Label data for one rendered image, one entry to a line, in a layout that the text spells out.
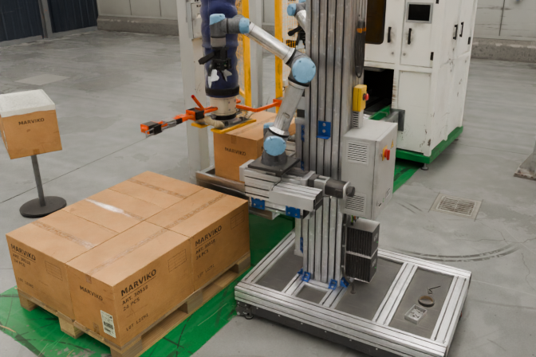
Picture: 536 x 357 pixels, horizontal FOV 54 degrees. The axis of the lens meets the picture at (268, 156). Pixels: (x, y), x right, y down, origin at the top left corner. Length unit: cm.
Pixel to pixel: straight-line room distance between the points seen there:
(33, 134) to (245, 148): 184
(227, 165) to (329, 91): 126
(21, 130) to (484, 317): 366
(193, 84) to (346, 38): 226
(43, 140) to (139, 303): 202
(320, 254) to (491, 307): 119
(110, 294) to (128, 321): 23
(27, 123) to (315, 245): 256
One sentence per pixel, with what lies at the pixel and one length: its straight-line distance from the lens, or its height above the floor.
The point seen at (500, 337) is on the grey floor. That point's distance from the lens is 357.
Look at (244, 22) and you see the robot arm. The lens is 263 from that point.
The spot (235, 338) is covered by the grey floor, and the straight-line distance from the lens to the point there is 333.
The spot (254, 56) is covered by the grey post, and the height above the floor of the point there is 87.
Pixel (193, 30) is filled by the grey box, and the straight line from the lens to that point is 459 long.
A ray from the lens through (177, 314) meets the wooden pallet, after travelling 352.
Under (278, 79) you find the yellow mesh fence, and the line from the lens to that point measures 483.
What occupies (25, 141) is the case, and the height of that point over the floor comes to 75.
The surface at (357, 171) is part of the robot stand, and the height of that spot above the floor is 104.
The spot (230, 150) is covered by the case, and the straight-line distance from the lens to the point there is 378.
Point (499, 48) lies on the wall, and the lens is 1181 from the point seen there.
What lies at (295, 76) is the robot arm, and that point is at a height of 158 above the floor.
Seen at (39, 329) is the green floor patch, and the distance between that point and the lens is 369.
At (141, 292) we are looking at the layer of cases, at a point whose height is 39.
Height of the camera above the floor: 216
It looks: 21 degrees down
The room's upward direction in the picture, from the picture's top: 1 degrees counter-clockwise
